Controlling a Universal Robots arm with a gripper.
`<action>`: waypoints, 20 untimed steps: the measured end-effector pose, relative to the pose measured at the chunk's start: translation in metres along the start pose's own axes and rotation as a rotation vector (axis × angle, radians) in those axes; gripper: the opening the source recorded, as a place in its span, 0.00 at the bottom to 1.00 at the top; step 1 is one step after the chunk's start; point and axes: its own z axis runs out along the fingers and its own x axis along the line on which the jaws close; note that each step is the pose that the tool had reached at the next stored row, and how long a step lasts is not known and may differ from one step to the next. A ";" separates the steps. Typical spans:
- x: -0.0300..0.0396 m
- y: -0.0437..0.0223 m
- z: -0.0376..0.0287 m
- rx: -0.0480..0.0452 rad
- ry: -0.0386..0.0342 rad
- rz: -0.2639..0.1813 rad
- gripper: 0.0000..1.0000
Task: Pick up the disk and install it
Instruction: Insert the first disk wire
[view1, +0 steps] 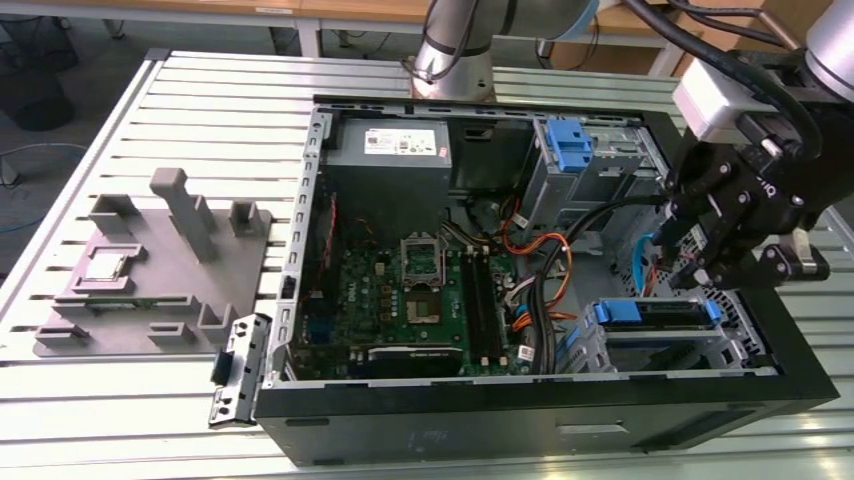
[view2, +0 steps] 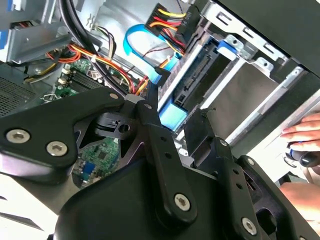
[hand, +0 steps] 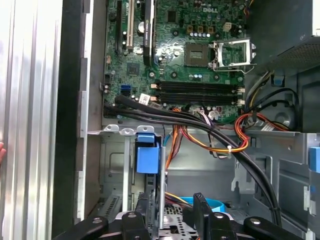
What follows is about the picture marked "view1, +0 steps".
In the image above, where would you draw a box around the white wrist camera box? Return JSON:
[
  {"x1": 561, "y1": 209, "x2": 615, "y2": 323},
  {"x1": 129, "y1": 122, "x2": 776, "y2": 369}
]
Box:
[{"x1": 670, "y1": 58, "x2": 780, "y2": 145}]

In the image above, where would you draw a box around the grey power supply unit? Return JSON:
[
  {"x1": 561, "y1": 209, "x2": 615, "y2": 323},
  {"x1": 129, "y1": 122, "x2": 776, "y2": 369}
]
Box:
[{"x1": 317, "y1": 118, "x2": 456, "y2": 236}]

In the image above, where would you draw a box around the CPU socket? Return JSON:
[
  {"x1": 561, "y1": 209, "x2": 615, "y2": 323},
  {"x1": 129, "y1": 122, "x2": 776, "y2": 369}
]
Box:
[{"x1": 404, "y1": 291, "x2": 447, "y2": 326}]

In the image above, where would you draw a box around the grey metal card retainer bracket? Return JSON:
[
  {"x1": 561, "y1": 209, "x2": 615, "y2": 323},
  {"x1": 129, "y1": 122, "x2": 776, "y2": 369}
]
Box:
[{"x1": 207, "y1": 312, "x2": 273, "y2": 430}]

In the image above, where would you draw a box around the wooden cabinet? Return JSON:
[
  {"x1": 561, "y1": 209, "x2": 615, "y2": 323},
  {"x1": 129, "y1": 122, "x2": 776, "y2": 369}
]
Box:
[{"x1": 679, "y1": 0, "x2": 854, "y2": 144}]

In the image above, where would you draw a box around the black office chair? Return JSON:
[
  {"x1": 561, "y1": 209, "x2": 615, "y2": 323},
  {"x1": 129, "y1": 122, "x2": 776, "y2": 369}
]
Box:
[{"x1": 0, "y1": 14, "x2": 78, "y2": 133}]

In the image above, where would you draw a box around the orange wire bundle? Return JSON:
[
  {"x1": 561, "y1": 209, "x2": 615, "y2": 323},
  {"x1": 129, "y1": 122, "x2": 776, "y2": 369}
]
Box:
[{"x1": 500, "y1": 232, "x2": 579, "y2": 331}]

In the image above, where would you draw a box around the thin red wire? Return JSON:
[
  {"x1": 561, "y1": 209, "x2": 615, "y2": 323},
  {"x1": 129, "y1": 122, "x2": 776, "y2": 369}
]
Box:
[{"x1": 324, "y1": 192, "x2": 341, "y2": 301}]

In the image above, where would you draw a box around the silver CPU chip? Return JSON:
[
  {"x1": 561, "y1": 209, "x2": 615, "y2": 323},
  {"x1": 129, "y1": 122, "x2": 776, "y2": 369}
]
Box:
[{"x1": 81, "y1": 251, "x2": 129, "y2": 285}]

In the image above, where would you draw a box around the grey metal drive cage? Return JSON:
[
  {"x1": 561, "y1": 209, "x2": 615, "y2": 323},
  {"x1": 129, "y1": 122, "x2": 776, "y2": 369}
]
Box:
[{"x1": 521, "y1": 115, "x2": 676, "y2": 254}]

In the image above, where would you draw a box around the green motherboard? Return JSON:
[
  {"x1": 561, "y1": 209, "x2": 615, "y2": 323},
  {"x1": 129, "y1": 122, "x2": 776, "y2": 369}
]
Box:
[{"x1": 292, "y1": 238, "x2": 536, "y2": 380}]

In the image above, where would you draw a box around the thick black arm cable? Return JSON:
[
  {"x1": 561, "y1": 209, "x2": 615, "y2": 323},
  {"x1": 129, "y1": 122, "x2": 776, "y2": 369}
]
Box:
[{"x1": 623, "y1": 0, "x2": 826, "y2": 162}]

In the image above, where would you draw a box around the grey metal disk bay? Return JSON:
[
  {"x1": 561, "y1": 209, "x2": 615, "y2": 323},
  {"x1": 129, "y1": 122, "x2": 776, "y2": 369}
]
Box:
[{"x1": 564, "y1": 297, "x2": 759, "y2": 375}]

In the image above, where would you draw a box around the small wooden desk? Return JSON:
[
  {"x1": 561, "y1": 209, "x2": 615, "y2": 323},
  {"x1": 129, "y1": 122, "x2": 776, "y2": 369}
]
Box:
[{"x1": 532, "y1": 0, "x2": 706, "y2": 77}]

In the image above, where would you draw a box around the black graphics card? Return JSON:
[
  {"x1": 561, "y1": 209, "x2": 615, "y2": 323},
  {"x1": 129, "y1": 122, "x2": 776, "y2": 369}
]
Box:
[{"x1": 345, "y1": 344, "x2": 464, "y2": 379}]

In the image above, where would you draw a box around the blue plastic drive latch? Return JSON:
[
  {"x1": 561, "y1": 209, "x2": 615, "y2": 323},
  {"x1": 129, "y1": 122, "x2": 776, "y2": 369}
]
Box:
[{"x1": 544, "y1": 119, "x2": 594, "y2": 172}]

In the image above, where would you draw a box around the grey parts rack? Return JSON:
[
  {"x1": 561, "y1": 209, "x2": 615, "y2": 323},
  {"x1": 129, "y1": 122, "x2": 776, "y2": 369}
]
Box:
[{"x1": 32, "y1": 167, "x2": 276, "y2": 360}]

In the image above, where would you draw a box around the black RAM slot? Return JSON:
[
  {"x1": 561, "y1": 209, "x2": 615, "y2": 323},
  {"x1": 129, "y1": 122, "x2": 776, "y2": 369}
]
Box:
[
  {"x1": 463, "y1": 249, "x2": 493, "y2": 365},
  {"x1": 477, "y1": 249, "x2": 509, "y2": 365}
]

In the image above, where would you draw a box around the blue data wire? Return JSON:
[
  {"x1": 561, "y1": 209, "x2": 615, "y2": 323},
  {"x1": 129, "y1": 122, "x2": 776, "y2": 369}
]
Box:
[{"x1": 630, "y1": 234, "x2": 662, "y2": 297}]

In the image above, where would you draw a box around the thick black cable bundle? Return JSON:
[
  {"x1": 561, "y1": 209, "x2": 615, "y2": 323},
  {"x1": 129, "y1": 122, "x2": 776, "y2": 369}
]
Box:
[{"x1": 532, "y1": 196, "x2": 672, "y2": 375}]

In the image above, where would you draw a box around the long white-framed desk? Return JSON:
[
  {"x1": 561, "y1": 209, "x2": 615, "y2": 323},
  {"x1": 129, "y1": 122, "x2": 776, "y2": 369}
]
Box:
[{"x1": 58, "y1": 0, "x2": 428, "y2": 59}]

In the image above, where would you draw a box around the green RAM stick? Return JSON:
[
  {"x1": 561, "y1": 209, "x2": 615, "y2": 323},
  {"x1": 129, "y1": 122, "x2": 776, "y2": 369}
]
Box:
[{"x1": 85, "y1": 298, "x2": 145, "y2": 313}]

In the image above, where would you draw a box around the blue floor cable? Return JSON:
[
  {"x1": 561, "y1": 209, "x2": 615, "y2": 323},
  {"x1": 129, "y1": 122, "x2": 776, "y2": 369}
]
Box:
[{"x1": 0, "y1": 218, "x2": 42, "y2": 239}]

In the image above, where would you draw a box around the power wire with black plug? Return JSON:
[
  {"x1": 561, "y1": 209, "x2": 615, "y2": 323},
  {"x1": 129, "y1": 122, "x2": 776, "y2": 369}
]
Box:
[{"x1": 655, "y1": 252, "x2": 702, "y2": 289}]

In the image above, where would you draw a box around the hard disk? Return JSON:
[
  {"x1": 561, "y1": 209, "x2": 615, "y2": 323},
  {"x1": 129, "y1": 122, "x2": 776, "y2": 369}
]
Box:
[{"x1": 591, "y1": 297, "x2": 723, "y2": 332}]

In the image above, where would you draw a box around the black open PC case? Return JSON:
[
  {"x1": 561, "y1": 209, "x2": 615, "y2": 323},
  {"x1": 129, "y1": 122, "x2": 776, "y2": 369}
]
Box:
[{"x1": 256, "y1": 92, "x2": 840, "y2": 469}]

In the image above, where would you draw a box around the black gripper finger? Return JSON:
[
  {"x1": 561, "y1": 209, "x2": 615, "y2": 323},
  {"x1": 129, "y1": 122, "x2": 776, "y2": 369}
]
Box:
[
  {"x1": 655, "y1": 143, "x2": 750, "y2": 267},
  {"x1": 691, "y1": 223, "x2": 834, "y2": 292}
]

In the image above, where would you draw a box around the open metal socket cover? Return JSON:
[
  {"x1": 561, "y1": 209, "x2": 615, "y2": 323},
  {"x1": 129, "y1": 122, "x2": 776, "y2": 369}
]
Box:
[{"x1": 397, "y1": 236, "x2": 448, "y2": 292}]

